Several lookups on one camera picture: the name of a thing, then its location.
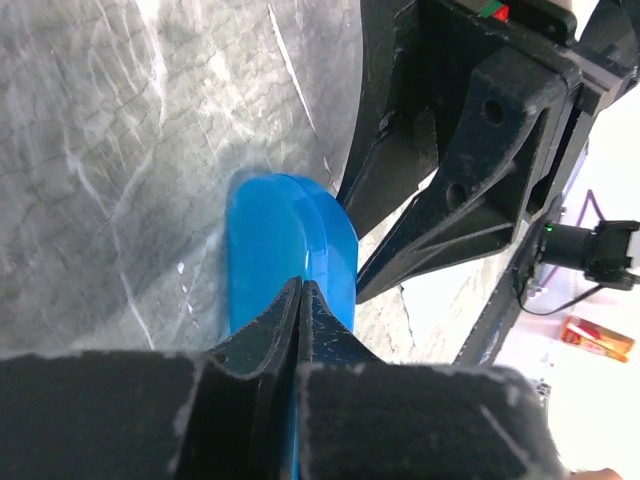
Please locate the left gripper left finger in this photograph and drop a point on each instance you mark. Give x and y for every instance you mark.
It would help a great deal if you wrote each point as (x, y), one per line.
(220, 414)

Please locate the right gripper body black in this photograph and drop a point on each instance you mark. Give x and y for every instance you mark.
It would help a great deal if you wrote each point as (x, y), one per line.
(550, 30)

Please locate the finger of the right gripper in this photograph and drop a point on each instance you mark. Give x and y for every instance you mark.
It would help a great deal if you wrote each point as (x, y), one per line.
(506, 141)
(411, 97)

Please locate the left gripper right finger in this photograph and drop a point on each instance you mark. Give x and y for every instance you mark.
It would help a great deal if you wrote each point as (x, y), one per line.
(362, 418)

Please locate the blue translucent glasses case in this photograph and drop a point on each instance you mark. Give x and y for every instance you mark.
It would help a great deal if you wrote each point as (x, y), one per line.
(292, 257)

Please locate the amber tea bottle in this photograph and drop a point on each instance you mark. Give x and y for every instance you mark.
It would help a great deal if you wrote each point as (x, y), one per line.
(596, 339)

